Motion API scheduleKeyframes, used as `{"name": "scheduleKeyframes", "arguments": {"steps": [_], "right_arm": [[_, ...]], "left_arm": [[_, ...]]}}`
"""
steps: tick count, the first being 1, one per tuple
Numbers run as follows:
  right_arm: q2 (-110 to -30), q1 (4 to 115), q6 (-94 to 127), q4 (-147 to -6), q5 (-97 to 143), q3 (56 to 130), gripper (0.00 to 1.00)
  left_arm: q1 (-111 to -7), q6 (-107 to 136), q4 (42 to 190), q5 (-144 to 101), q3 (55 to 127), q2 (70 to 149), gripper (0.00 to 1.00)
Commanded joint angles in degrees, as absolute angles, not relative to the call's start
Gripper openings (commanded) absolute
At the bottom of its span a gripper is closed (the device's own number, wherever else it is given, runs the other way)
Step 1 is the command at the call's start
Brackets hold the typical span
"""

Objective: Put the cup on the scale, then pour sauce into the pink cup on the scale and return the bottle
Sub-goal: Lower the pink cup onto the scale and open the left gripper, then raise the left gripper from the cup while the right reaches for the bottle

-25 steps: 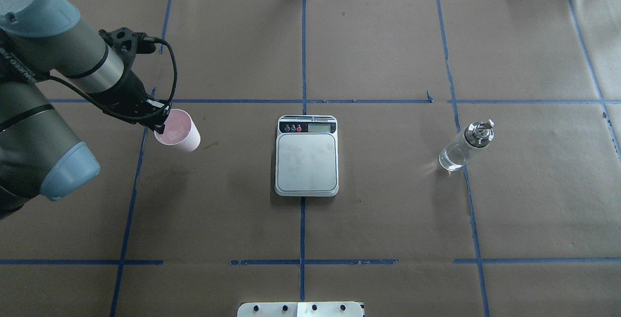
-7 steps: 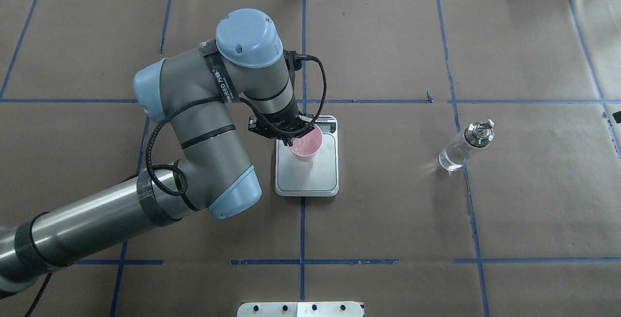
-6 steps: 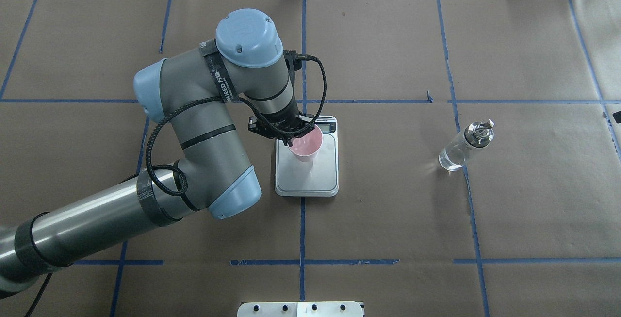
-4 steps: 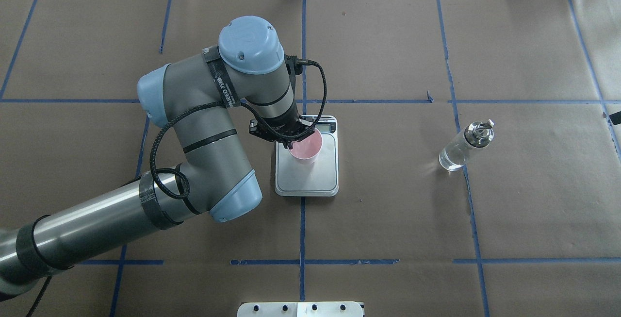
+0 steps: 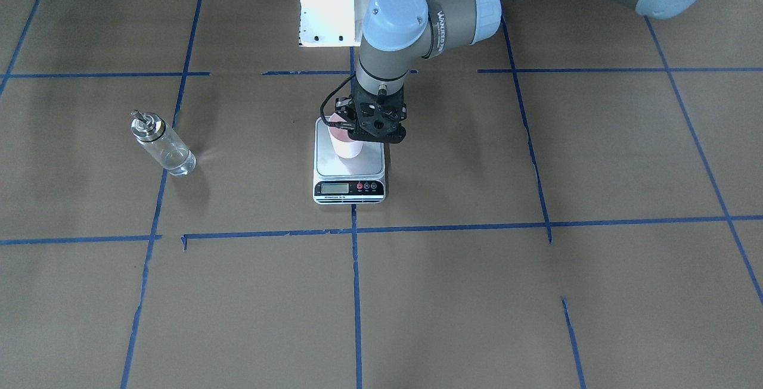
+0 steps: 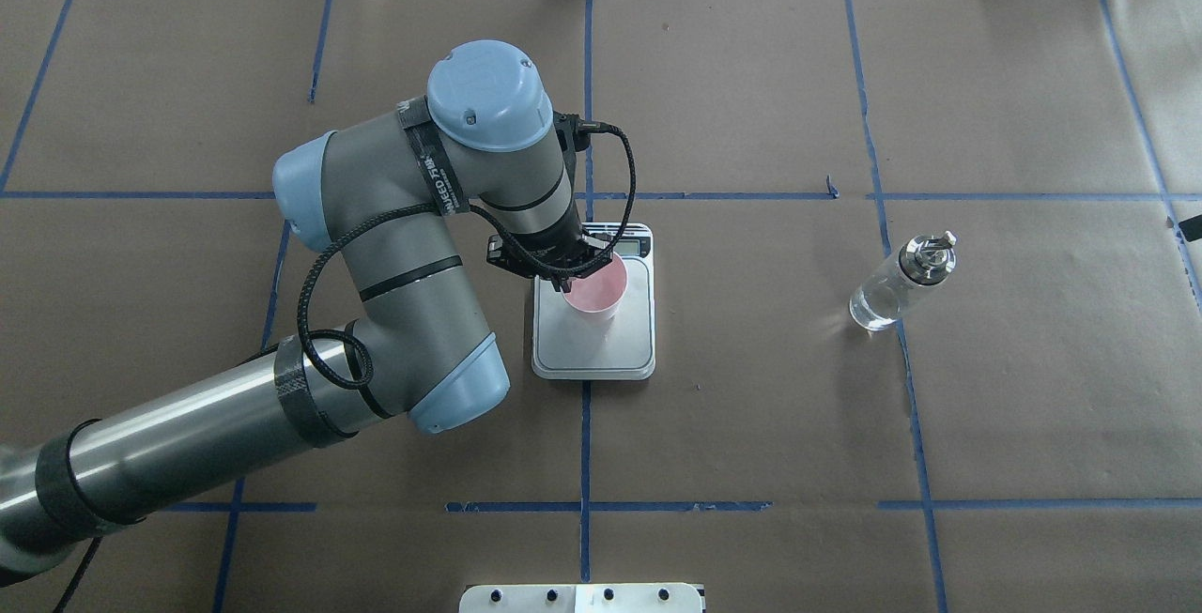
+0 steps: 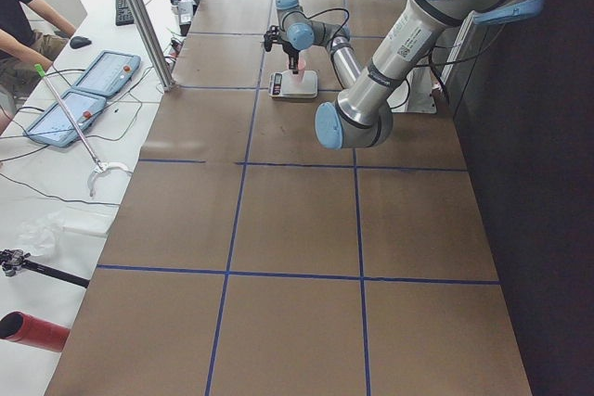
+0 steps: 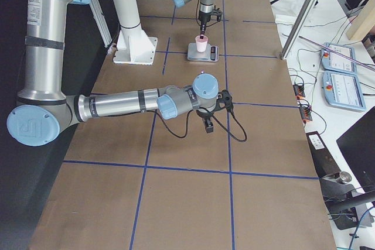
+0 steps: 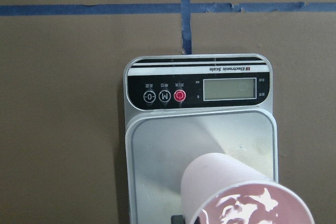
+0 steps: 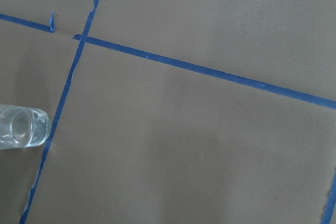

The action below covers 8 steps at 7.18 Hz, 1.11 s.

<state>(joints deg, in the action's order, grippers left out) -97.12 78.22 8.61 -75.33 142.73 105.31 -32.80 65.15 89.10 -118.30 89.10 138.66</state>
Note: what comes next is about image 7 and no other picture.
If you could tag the aluminium frame post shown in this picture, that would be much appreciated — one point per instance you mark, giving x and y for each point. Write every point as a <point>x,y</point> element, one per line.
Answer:
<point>151,43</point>

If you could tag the lower blue teach pendant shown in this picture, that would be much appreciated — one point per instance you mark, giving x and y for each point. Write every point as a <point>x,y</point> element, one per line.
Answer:
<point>54,128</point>

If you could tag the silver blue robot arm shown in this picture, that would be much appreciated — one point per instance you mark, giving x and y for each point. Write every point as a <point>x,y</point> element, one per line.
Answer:
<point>361,116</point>

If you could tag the seated person in black shirt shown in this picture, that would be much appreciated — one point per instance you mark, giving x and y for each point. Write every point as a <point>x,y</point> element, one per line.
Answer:
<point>23,47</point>

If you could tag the black computer keyboard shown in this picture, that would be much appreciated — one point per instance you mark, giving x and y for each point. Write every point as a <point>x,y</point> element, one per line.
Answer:
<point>123,13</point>

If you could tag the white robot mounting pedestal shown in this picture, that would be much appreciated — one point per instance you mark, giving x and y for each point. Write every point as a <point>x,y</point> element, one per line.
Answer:
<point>420,99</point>

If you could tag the black tripod rod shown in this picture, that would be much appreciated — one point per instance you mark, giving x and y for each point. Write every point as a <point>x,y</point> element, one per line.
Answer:
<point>15,260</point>

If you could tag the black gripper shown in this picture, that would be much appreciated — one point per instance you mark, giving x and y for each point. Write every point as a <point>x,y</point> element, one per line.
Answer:
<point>292,60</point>

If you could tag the black computer mouse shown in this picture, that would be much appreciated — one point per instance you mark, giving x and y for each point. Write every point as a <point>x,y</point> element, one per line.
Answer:
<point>77,42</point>

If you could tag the upper blue teach pendant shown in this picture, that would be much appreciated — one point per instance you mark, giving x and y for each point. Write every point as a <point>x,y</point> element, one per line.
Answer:
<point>107,74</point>

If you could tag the brown paper table cover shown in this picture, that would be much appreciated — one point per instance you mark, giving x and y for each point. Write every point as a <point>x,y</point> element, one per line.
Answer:
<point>246,259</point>

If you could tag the blue teach pendant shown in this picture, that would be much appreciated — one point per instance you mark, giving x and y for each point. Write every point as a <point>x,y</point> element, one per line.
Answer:
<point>54,128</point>
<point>107,74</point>

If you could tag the crumpled clear plastic bag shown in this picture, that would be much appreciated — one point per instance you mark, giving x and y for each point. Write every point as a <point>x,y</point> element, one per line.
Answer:
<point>41,237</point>

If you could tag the red cylinder tube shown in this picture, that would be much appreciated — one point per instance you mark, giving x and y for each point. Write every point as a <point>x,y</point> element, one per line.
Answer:
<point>28,330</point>

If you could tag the silver digital kitchen scale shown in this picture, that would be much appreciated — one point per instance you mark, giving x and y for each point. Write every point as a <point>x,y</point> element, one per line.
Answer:
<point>288,85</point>

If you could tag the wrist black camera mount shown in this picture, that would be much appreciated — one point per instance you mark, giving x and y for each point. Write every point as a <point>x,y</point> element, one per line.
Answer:
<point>272,37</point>

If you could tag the long reacher grabber stick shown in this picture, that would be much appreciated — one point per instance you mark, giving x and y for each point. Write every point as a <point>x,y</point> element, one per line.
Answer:
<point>101,167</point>

